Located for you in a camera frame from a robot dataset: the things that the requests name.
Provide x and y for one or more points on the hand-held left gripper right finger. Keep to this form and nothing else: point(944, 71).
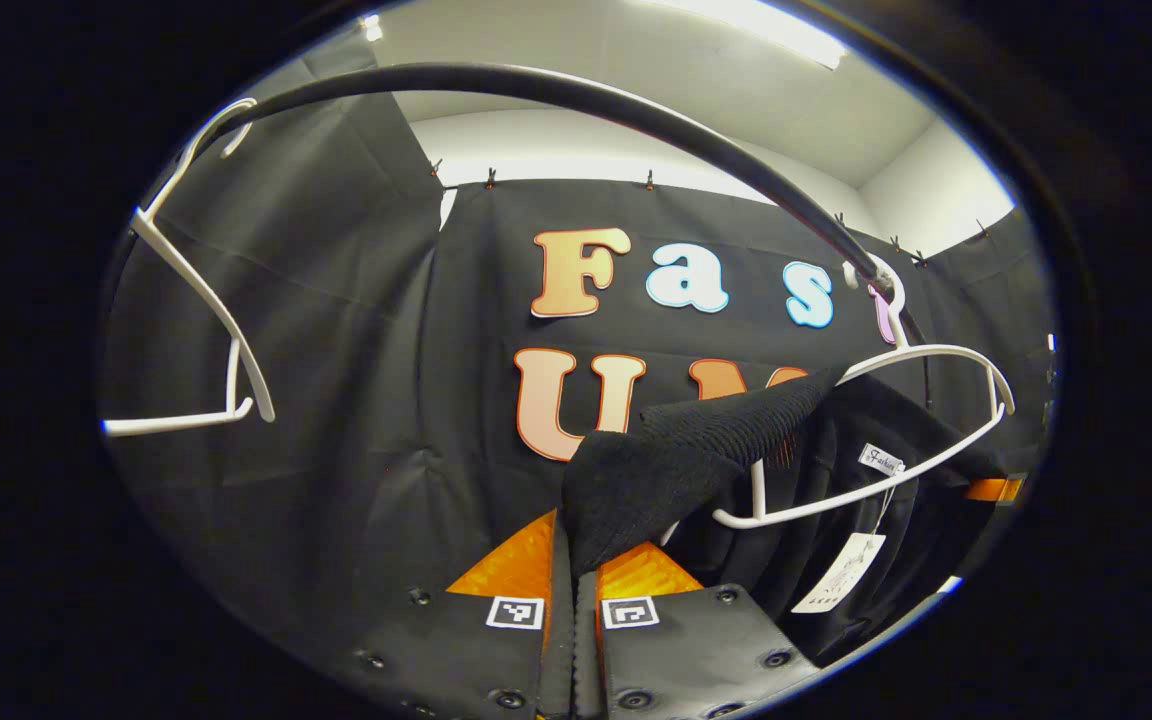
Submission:
point(586, 650)

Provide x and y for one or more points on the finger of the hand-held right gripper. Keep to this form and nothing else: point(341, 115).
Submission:
point(994, 489)

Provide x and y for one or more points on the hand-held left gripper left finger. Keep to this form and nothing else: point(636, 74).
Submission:
point(558, 620)

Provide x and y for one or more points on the white hanger with garment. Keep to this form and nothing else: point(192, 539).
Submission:
point(926, 349)

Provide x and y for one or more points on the black knit garment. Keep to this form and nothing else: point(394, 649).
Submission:
point(656, 470)

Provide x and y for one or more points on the empty white clothes hanger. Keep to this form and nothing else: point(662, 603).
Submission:
point(233, 380)

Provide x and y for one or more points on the black clothes rack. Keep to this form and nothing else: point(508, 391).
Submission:
point(536, 82)

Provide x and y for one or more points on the black backdrop cloth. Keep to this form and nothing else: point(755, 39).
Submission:
point(336, 400)

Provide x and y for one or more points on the ceiling light panel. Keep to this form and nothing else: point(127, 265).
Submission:
point(371, 28)
point(766, 25)

